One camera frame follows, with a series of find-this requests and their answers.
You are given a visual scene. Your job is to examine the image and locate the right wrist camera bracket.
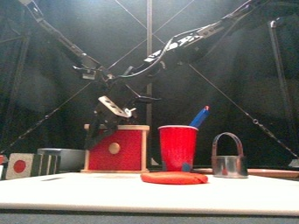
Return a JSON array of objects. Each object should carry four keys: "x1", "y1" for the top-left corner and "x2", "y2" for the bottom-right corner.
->
[{"x1": 97, "y1": 95, "x2": 132, "y2": 118}]

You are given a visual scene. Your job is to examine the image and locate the bent metal frame pole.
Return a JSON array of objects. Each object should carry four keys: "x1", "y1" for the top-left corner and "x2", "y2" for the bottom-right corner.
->
[{"x1": 267, "y1": 19, "x2": 295, "y2": 165}]

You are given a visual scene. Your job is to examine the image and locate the wooden drawer cabinet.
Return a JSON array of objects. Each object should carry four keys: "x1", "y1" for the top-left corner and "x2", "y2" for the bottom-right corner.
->
[{"x1": 81, "y1": 123, "x2": 151, "y2": 173}]

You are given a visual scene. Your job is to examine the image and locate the red plastic cup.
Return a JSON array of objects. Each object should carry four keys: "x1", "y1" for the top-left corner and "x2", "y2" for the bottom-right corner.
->
[{"x1": 156, "y1": 125, "x2": 200, "y2": 173}]

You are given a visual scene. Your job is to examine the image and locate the round metal dough cutter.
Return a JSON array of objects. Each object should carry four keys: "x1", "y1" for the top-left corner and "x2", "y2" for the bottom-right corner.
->
[{"x1": 210, "y1": 131, "x2": 250, "y2": 179}]

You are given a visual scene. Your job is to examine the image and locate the flat red dough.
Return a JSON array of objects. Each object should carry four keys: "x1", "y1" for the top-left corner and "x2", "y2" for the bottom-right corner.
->
[{"x1": 140, "y1": 171, "x2": 210, "y2": 186}]

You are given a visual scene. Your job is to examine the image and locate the red drawer with wooden knob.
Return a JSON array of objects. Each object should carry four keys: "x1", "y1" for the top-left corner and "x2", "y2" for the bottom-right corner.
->
[{"x1": 88, "y1": 129, "x2": 144, "y2": 172}]

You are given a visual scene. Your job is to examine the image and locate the blue marker pen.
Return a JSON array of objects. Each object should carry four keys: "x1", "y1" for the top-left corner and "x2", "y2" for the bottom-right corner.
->
[{"x1": 190, "y1": 105, "x2": 211, "y2": 129}]

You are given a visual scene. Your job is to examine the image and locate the grey container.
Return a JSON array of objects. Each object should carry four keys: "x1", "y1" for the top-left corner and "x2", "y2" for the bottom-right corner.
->
[{"x1": 37, "y1": 147, "x2": 87, "y2": 173}]

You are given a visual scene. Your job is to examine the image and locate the straight metal frame pole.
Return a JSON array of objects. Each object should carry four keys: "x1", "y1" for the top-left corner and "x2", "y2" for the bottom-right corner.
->
[{"x1": 145, "y1": 0, "x2": 155, "y2": 168}]

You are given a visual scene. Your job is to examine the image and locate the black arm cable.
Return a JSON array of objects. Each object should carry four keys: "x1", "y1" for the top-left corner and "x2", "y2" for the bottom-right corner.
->
[{"x1": 116, "y1": 27, "x2": 203, "y2": 81}]

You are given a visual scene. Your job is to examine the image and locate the white cutting board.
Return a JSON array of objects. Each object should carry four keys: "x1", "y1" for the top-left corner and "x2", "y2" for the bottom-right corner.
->
[{"x1": 0, "y1": 171, "x2": 299, "y2": 217}]

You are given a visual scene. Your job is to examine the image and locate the white box red dot stripes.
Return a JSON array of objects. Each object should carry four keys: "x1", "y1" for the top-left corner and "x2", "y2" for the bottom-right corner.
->
[{"x1": 4, "y1": 152, "x2": 61, "y2": 180}]

